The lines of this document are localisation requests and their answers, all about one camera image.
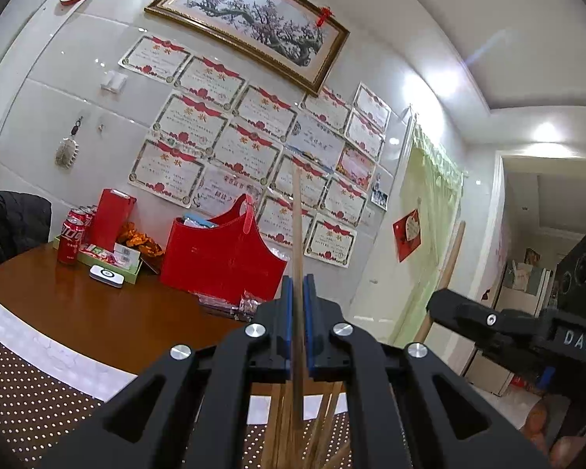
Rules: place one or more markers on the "clear plastic wrapped packets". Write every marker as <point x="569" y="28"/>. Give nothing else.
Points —
<point x="215" y="303"/>

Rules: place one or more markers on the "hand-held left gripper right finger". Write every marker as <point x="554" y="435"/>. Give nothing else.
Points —
<point x="310" y="322"/>

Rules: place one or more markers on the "pile of wooden chopsticks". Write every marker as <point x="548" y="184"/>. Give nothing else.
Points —
<point x="322" y="430"/>

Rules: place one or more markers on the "red cola can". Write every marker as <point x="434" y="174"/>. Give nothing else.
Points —
<point x="80" y="216"/>
<point x="93" y="211"/>
<point x="71" y="243"/>

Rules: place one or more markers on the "green tray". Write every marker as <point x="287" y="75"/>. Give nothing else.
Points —
<point x="132" y="276"/>

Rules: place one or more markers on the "white flat device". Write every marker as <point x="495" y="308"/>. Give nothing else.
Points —
<point x="107" y="274"/>

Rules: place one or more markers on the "person's right hand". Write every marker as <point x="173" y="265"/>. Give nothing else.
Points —
<point x="539" y="425"/>

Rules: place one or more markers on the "white background cabinet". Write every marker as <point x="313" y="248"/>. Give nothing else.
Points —
<point x="522" y="288"/>

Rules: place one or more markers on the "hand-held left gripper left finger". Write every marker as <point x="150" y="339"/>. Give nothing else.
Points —
<point x="287" y="317"/>

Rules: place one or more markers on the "black jacket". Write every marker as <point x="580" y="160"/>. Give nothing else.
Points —
<point x="10" y="229"/>

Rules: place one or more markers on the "blue white packet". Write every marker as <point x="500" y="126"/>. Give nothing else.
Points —
<point x="200" y="221"/>

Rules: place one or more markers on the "white light switch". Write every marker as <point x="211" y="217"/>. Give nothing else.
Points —
<point x="114" y="81"/>

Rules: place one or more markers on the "red basket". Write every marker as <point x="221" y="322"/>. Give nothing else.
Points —
<point x="224" y="259"/>

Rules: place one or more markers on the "white snack packet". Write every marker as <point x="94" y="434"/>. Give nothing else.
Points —
<point x="128" y="255"/>

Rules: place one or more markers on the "wooden stick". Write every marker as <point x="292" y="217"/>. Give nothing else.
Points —
<point x="448" y="264"/>

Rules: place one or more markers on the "red green snack packets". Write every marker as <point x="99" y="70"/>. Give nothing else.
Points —
<point x="97" y="255"/>

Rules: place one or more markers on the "small wall photo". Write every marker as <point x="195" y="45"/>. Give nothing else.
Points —
<point x="380" y="195"/>

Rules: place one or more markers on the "wall of award certificates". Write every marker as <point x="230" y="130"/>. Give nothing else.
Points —
<point x="234" y="127"/>

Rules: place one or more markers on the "red gift box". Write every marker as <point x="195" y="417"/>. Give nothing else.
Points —
<point x="115" y="220"/>

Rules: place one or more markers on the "green curtain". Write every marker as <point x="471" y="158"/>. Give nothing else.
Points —
<point x="434" y="190"/>

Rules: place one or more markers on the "orange foil candies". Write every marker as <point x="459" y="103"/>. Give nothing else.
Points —
<point x="139" y="240"/>

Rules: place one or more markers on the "hanging key fob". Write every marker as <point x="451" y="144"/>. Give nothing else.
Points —
<point x="77" y="124"/>

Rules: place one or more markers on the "brown dotted tablecloth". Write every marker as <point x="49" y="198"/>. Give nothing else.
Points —
<point x="29" y="395"/>

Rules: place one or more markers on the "light bamboo chopstick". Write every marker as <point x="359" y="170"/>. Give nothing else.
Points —
<point x="298" y="234"/>

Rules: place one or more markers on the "hanging silver ornament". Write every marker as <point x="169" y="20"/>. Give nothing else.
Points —
<point x="66" y="153"/>

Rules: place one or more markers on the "framed blossom painting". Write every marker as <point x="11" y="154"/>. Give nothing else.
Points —
<point x="249" y="14"/>

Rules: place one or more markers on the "red heart door decoration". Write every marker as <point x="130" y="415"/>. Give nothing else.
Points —
<point x="408" y="234"/>

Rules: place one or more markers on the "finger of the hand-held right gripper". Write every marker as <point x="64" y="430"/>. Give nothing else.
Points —
<point x="469" y="315"/>
<point x="522" y="366"/>

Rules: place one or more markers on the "clear bag of dark items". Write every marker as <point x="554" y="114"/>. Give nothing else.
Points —
<point x="250" y="305"/>

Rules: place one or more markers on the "white table runner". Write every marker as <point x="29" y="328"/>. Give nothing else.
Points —
<point x="53" y="351"/>

